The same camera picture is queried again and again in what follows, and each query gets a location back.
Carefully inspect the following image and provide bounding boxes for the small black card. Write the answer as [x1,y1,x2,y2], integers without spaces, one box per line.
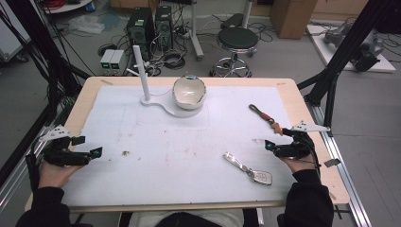
[323,158,342,168]

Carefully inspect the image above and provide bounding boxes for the white foam mat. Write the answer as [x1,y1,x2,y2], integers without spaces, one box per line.
[61,84,296,206]

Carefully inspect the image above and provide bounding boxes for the white metal stand leg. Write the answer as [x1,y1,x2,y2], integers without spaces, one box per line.
[188,0,205,61]

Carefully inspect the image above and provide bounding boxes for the person's left hand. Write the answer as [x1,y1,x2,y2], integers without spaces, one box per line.
[37,161,84,190]

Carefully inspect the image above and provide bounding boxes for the black round stool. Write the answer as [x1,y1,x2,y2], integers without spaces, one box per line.
[209,26,260,79]

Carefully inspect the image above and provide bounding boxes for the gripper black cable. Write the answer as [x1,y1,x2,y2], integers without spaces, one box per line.
[302,131,323,178]
[26,135,44,190]

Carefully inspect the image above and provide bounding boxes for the car key with silver strap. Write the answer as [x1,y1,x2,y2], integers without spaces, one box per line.
[222,151,273,186]

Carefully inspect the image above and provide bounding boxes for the person's right hand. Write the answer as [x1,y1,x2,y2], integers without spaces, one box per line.
[281,156,316,174]

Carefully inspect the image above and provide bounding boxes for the white stand with pole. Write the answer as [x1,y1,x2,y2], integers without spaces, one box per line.
[131,44,209,119]

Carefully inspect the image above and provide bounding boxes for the white ceramic bowl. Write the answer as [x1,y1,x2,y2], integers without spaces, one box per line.
[172,75,207,111]

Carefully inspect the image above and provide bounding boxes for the white platform with grey machine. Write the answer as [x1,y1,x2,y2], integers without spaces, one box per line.
[305,17,396,74]

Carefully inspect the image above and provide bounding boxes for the person's lap clothing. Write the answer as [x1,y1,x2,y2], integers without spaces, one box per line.
[129,209,245,227]

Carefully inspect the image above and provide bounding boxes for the black metal frame strut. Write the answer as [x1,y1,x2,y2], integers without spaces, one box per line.
[297,0,401,136]
[0,0,93,187]

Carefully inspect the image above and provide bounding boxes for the clear plastic bag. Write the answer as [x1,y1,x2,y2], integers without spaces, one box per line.
[67,13,106,35]

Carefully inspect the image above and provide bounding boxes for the narrow black computer tower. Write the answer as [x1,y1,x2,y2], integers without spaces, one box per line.
[154,5,174,51]

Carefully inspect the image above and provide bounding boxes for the cardboard box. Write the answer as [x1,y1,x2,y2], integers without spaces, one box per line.
[269,0,319,41]

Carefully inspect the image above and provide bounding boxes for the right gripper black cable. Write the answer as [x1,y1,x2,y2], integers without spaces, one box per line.
[302,131,323,178]

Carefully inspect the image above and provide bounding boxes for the coiled black cable bundle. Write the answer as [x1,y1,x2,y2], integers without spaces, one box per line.
[161,50,187,70]

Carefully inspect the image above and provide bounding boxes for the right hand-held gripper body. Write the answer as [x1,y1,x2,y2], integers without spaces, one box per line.
[272,120,331,160]

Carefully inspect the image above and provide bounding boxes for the aluminium rail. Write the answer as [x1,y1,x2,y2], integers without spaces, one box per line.
[306,103,373,227]

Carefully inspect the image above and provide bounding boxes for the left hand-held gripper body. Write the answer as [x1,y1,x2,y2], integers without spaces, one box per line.
[39,125,93,167]

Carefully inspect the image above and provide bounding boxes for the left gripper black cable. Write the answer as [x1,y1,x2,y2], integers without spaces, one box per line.
[26,135,44,190]

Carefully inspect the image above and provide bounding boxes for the grey power supply unit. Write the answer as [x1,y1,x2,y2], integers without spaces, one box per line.
[99,48,116,77]
[109,49,127,77]

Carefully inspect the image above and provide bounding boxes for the large black computer tower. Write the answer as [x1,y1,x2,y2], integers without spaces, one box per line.
[126,7,156,62]

